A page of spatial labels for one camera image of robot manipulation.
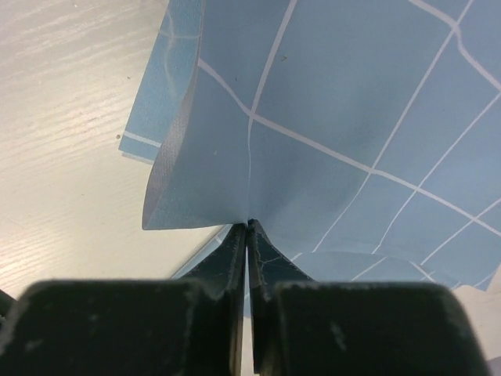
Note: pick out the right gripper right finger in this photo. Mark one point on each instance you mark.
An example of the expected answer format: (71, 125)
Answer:
(304, 327)

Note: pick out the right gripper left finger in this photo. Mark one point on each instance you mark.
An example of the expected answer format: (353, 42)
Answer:
(191, 325)

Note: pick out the blue checkered cloth napkin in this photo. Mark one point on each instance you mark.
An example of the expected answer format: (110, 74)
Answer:
(364, 136)

